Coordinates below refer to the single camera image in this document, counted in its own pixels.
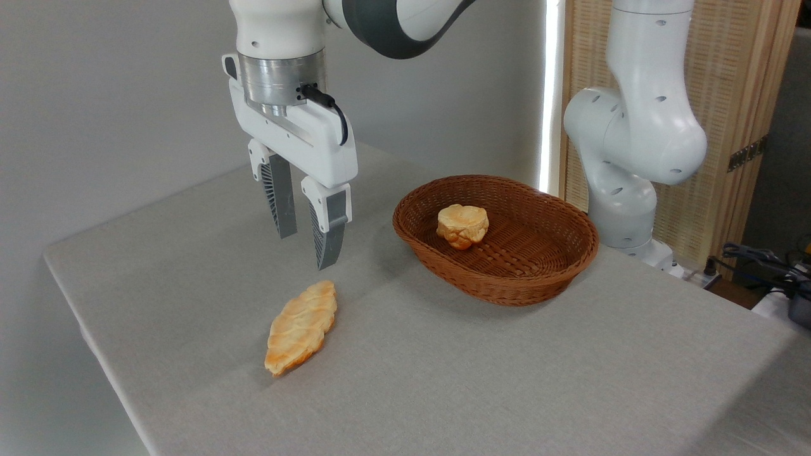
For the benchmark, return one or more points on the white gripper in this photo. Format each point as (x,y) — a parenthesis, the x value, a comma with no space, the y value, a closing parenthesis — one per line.
(304,142)

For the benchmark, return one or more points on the long croissant bread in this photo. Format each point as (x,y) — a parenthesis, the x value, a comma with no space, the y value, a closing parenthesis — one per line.
(301,329)

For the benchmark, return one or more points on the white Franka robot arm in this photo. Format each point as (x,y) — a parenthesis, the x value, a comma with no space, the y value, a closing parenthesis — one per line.
(640,126)

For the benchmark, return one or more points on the round bread roll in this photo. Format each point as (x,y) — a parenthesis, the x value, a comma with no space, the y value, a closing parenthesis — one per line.
(462,225)

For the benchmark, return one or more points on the brown wicker basket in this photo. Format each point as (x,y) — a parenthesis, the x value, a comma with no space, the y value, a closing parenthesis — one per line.
(538,266)

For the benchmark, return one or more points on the white power strip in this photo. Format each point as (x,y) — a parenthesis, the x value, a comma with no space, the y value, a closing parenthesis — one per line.
(697,277)

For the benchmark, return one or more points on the metal screen hinge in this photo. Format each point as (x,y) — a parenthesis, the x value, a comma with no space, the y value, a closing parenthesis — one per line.
(747,154)

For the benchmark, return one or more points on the wooden folding screen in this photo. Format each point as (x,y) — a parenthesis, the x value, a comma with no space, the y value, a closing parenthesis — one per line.
(735,69)

